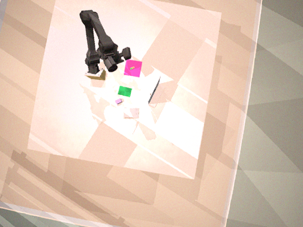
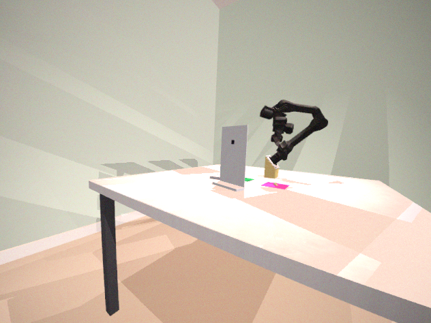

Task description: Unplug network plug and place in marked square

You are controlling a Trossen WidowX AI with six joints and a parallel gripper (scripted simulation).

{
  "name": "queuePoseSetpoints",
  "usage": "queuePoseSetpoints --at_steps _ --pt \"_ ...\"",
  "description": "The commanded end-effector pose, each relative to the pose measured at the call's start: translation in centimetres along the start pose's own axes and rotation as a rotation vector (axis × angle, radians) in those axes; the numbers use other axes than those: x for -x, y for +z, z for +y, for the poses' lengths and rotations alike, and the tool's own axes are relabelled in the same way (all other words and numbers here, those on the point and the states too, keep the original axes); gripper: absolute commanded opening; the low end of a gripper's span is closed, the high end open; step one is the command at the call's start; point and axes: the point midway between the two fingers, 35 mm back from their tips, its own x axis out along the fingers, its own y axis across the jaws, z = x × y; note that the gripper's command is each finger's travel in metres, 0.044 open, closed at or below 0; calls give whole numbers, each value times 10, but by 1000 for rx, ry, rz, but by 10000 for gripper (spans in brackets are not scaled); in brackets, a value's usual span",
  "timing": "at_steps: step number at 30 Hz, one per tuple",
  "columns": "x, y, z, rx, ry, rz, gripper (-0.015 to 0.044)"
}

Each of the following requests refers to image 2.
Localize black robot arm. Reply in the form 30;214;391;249
260;99;328;165

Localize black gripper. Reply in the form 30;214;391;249
271;117;287;146

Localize pink square patch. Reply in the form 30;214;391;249
262;182;289;189

